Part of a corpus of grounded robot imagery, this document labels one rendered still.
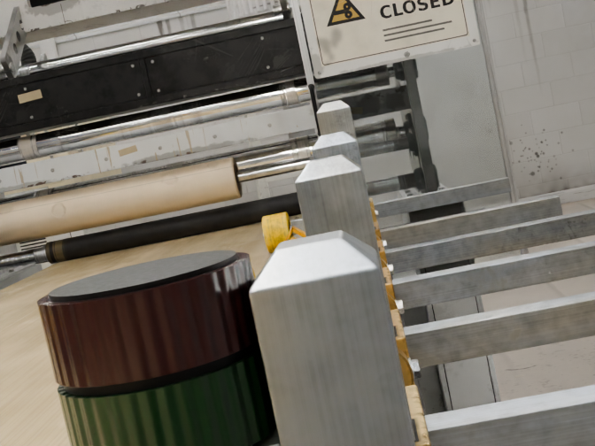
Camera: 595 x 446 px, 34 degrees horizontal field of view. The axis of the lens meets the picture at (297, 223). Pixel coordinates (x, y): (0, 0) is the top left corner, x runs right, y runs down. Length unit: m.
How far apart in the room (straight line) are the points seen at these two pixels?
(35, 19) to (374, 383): 3.04
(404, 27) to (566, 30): 6.61
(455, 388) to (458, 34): 1.02
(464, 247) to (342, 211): 0.82
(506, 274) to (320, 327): 0.82
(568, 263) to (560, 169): 8.26
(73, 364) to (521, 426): 0.36
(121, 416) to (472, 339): 0.59
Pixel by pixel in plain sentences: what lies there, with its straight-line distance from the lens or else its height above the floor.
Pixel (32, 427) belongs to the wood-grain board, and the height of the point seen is 0.90.
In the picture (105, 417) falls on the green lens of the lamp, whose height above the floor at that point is 1.08.
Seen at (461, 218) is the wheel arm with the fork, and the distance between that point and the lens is 1.56.
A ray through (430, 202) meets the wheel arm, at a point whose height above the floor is 0.94.
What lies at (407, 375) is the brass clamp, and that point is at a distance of 0.75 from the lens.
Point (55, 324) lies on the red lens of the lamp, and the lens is 0.26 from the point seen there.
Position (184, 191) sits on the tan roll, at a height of 1.04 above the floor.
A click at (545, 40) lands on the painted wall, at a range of 9.32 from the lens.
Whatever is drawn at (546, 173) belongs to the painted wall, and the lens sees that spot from 9.31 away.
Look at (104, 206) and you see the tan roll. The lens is 2.92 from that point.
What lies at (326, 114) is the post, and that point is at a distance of 1.00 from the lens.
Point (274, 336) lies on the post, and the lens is 0.26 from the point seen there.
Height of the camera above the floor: 1.14
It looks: 5 degrees down
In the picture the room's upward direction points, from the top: 12 degrees counter-clockwise
